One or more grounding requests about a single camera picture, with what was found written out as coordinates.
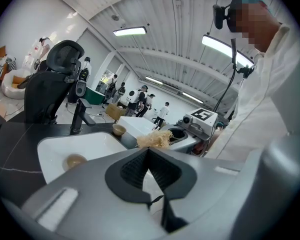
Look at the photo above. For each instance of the person's white shirt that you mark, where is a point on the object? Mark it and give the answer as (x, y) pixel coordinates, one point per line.
(265, 96)

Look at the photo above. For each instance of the black head-mounted camera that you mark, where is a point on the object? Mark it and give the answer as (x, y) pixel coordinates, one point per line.
(218, 16)

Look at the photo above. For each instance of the white sink basin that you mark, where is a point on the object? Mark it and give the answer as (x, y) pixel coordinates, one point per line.
(90, 144)

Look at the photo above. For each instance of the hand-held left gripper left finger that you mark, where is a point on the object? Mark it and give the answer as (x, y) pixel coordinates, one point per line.
(90, 196)

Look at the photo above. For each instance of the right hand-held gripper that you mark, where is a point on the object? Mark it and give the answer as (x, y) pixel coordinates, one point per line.
(205, 121)

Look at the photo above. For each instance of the ceiling light bar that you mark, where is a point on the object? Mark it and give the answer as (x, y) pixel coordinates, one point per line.
(153, 80)
(130, 31)
(227, 50)
(193, 97)

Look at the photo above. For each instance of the black cloth bundle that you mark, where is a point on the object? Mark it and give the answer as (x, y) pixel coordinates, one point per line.
(121, 104)

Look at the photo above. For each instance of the cardboard box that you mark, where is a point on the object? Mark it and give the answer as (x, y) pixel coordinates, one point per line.
(113, 111)

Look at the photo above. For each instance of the beige scrubbing sponge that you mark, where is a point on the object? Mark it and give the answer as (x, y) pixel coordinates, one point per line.
(152, 139)

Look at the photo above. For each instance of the black office chair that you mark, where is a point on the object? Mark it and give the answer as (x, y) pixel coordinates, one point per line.
(45, 96)

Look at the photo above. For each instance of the person's head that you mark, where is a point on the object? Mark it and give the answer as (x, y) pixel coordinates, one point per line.
(255, 21)

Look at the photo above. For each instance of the green tub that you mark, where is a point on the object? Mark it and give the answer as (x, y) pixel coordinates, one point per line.
(95, 96)

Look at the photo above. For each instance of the white domed backpack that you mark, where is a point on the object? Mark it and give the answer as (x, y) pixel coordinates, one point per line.
(133, 96)

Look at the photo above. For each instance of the black faucet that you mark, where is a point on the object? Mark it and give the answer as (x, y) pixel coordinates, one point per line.
(77, 116)

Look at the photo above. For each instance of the white beanbag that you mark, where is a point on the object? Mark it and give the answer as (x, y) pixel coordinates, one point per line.
(15, 86)

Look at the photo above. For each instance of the white box appliance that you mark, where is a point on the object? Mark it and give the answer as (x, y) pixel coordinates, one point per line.
(135, 125)

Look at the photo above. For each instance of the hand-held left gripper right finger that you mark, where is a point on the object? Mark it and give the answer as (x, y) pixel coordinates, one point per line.
(215, 196)

